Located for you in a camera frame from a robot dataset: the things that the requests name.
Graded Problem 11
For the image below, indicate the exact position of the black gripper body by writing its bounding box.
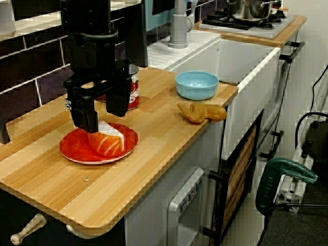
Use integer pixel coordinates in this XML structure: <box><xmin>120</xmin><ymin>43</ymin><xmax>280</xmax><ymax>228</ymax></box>
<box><xmin>63</xmin><ymin>29</ymin><xmax>131</xmax><ymax>100</ymax></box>

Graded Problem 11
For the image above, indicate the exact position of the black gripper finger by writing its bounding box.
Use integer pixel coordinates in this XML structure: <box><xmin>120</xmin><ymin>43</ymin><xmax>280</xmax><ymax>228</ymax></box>
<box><xmin>105</xmin><ymin>76</ymin><xmax>130</xmax><ymax>117</ymax></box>
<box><xmin>67</xmin><ymin>94</ymin><xmax>99</xmax><ymax>134</ymax></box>

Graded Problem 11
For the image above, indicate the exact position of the red plate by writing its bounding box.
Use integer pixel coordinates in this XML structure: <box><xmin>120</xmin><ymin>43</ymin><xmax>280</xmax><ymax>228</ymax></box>
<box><xmin>59</xmin><ymin>122</ymin><xmax>139</xmax><ymax>165</ymax></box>

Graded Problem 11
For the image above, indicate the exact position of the toy salmon sushi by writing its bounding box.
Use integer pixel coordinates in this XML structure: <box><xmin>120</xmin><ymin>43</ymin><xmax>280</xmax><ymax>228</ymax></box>
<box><xmin>87</xmin><ymin>120</ymin><xmax>127</xmax><ymax>157</ymax></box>

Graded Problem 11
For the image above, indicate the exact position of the light blue bowl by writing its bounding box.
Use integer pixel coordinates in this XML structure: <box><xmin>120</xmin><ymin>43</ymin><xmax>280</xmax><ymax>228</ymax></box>
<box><xmin>175</xmin><ymin>71</ymin><xmax>219</xmax><ymax>100</ymax></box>

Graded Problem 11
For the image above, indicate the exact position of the yellow toy chicken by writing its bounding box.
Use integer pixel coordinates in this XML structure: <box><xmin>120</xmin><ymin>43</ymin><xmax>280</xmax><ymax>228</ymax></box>
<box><xmin>177</xmin><ymin>102</ymin><xmax>228</xmax><ymax>125</ymax></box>

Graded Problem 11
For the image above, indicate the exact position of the tomato print can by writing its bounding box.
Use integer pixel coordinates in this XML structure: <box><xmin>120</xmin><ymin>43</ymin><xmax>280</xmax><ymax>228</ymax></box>
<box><xmin>127</xmin><ymin>65</ymin><xmax>140</xmax><ymax>111</ymax></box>

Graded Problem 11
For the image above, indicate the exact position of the grey toy faucet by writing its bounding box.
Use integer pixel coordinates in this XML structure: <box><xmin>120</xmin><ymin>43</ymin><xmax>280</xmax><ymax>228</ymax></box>
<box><xmin>168</xmin><ymin>0</ymin><xmax>193</xmax><ymax>49</ymax></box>

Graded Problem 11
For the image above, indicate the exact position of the white oven door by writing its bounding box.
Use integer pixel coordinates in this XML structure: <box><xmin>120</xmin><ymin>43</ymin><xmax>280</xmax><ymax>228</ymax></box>
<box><xmin>168</xmin><ymin>168</ymin><xmax>206</xmax><ymax>246</ymax></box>

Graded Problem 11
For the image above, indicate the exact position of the white toy sink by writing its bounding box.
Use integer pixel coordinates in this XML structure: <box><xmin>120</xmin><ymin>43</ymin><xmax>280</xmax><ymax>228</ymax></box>
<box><xmin>147</xmin><ymin>30</ymin><xmax>281</xmax><ymax>161</ymax></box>

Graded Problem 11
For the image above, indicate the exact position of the black framed wood door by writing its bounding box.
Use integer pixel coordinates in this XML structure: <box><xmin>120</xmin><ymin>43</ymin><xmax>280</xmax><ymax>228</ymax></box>
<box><xmin>216</xmin><ymin>110</ymin><xmax>264</xmax><ymax>246</ymax></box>

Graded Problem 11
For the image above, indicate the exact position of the steel pot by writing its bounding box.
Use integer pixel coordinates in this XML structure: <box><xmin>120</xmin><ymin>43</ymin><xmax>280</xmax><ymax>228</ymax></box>
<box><xmin>227</xmin><ymin>0</ymin><xmax>282</xmax><ymax>23</ymax></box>

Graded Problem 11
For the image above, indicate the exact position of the grey stove with black grates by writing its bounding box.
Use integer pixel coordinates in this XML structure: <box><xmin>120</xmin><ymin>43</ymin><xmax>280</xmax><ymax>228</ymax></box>
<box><xmin>197</xmin><ymin>10</ymin><xmax>295</xmax><ymax>40</ymax></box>

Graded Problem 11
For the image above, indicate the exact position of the green power tool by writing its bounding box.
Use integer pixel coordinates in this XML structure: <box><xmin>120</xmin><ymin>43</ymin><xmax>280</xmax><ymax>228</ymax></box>
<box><xmin>255</xmin><ymin>157</ymin><xmax>318</xmax><ymax>217</ymax></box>

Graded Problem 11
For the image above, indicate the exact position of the grey towel bar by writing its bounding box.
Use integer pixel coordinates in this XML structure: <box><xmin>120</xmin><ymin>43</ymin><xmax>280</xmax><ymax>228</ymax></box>
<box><xmin>279</xmin><ymin>40</ymin><xmax>305</xmax><ymax>64</ymax></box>

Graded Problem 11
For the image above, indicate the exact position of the black power supply box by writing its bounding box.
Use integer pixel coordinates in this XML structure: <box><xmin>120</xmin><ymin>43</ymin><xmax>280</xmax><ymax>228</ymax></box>
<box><xmin>301</xmin><ymin>120</ymin><xmax>328</xmax><ymax>165</ymax></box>

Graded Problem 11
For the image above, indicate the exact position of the wide black shelf post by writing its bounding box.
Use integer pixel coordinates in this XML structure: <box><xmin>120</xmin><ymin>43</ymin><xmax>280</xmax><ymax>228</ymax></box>
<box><xmin>117</xmin><ymin>0</ymin><xmax>149</xmax><ymax>69</ymax></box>

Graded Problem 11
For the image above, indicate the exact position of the narrow black shelf post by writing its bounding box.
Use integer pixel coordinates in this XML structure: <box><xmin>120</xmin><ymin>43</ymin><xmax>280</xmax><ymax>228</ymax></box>
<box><xmin>0</xmin><ymin>84</ymin><xmax>11</xmax><ymax>145</ymax></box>

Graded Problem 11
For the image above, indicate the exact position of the white lever handle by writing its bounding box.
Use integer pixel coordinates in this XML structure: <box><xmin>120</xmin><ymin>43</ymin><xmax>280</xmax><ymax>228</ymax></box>
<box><xmin>10</xmin><ymin>213</ymin><xmax>47</xmax><ymax>245</ymax></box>
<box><xmin>66</xmin><ymin>224</ymin><xmax>103</xmax><ymax>240</ymax></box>

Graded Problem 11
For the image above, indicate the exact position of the black door handle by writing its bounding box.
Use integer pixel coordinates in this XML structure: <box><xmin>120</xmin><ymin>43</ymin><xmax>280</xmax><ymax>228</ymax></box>
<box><xmin>202</xmin><ymin>170</ymin><xmax>223</xmax><ymax>239</ymax></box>

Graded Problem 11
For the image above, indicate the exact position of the black drawer handle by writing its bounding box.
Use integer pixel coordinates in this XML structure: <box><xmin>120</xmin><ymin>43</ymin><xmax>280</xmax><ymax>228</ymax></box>
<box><xmin>258</xmin><ymin>130</ymin><xmax>284</xmax><ymax>159</ymax></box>

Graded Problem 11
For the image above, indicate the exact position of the black cable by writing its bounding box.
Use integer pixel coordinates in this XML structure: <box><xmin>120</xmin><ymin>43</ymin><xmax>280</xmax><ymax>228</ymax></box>
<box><xmin>257</xmin><ymin>202</ymin><xmax>303</xmax><ymax>246</ymax></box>
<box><xmin>294</xmin><ymin>111</ymin><xmax>328</xmax><ymax>149</ymax></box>
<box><xmin>311</xmin><ymin>64</ymin><xmax>328</xmax><ymax>115</ymax></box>

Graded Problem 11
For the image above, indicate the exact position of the aluminium frame profile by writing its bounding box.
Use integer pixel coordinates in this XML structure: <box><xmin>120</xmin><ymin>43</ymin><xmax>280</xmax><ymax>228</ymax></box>
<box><xmin>273</xmin><ymin>84</ymin><xmax>328</xmax><ymax>213</ymax></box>

